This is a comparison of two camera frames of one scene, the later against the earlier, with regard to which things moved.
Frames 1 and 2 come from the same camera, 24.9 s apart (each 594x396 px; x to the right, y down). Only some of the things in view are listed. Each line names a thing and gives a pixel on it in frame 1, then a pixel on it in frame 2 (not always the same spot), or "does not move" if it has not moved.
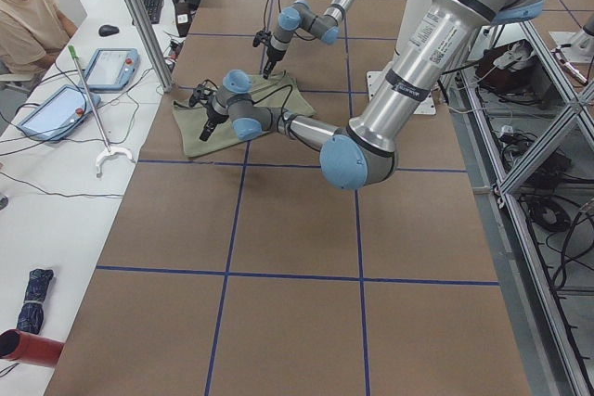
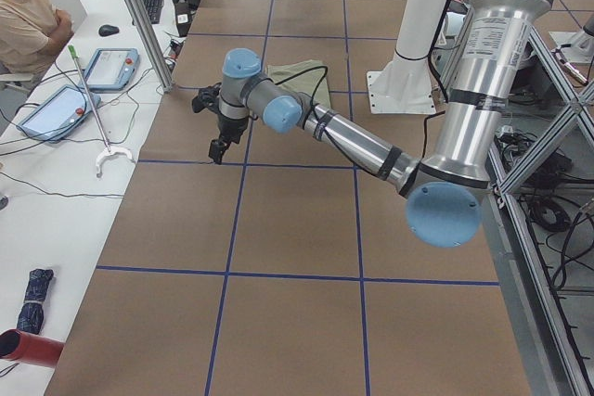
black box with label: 184,11 does not move
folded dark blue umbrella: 31,316 does not move
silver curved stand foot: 108,152 does not move
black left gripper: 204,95 to 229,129
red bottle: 24,347 does not move
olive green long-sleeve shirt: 273,90 to 304,83
